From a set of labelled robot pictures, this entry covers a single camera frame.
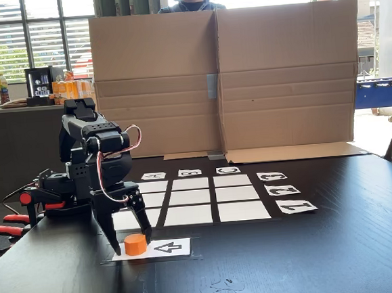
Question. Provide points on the paper label number 2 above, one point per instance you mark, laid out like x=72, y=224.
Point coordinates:
x=282, y=190

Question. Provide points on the grey duct tape strip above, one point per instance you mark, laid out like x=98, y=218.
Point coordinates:
x=212, y=85
x=216, y=156

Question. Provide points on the round orange token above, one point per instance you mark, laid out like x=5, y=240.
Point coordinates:
x=135, y=245

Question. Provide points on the yellow drink bottle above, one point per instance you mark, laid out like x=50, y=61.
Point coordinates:
x=3, y=88

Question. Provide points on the blue foosball table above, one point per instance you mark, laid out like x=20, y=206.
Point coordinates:
x=382, y=92

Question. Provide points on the black display fridge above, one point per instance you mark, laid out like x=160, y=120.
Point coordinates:
x=40, y=85

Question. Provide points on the window with dark frame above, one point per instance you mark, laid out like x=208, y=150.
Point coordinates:
x=28, y=37

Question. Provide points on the paper label number 1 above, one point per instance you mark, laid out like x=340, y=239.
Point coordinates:
x=296, y=206

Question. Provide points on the brown cardboard panel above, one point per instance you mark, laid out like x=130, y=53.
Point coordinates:
x=157, y=88
x=289, y=78

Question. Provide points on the orange juice carton pack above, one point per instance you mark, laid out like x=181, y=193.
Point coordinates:
x=74, y=90

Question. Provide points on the black clamp with red knob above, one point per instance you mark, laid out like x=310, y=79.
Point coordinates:
x=41, y=203

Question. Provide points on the white arrow paper sheet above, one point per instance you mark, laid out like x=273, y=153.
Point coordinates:
x=170, y=248

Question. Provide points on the paper label letter B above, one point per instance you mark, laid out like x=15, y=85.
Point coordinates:
x=189, y=172

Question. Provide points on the white nine-square grid sheet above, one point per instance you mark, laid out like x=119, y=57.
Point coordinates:
x=190, y=201

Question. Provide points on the dark sideboard counter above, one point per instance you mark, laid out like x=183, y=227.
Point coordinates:
x=13, y=150

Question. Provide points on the paper label letter A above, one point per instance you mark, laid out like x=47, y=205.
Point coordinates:
x=153, y=176

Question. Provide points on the clear tape scraps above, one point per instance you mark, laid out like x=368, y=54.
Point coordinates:
x=224, y=288

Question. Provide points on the paper label number 3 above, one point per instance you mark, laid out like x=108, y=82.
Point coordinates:
x=271, y=176

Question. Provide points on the paper label letter C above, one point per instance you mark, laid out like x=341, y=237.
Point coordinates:
x=228, y=170

